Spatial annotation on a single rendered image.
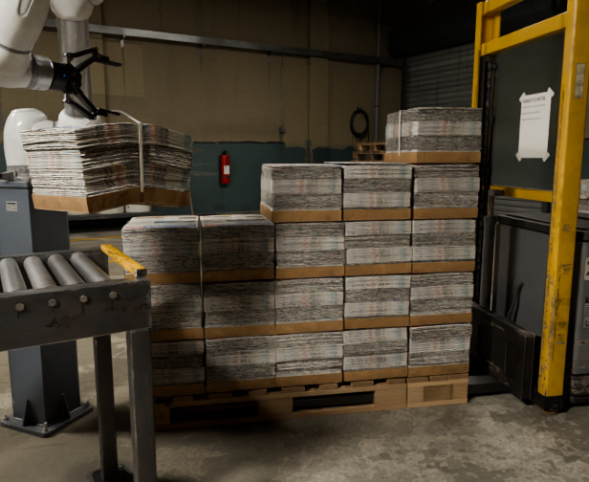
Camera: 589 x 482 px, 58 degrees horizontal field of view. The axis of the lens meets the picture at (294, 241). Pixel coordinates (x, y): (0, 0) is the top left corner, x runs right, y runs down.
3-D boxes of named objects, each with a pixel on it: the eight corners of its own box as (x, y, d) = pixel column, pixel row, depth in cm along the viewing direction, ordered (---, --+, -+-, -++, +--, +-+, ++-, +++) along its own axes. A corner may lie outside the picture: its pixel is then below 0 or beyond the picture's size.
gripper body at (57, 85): (40, 59, 144) (73, 66, 152) (40, 91, 145) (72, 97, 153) (54, 56, 140) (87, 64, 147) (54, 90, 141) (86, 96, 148)
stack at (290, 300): (141, 392, 251) (132, 215, 238) (378, 373, 272) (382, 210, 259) (131, 433, 213) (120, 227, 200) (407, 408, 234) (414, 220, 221)
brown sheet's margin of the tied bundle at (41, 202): (82, 198, 170) (79, 185, 169) (139, 202, 152) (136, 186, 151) (33, 208, 158) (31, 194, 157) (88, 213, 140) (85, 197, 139)
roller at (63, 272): (43, 264, 164) (58, 272, 166) (64, 299, 124) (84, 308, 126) (52, 250, 165) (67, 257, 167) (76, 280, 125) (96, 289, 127)
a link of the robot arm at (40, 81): (17, 89, 141) (39, 93, 146) (33, 87, 136) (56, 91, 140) (17, 54, 140) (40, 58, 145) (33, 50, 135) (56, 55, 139)
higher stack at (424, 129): (377, 374, 272) (383, 113, 251) (432, 369, 277) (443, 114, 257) (405, 408, 234) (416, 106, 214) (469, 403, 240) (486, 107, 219)
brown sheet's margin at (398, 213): (323, 210, 253) (323, 202, 252) (381, 209, 258) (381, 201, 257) (343, 220, 216) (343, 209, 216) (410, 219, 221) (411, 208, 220)
